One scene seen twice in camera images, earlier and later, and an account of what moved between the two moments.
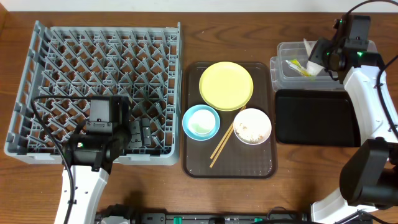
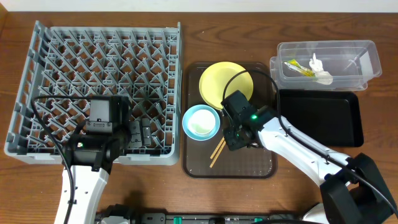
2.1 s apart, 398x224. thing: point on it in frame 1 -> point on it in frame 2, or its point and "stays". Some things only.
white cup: (202, 121) stays
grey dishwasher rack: (143, 63) stays
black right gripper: (319, 50) -> (234, 137)
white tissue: (313, 68) -> (321, 76)
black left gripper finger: (146, 132) stays
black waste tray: (317, 117) stays
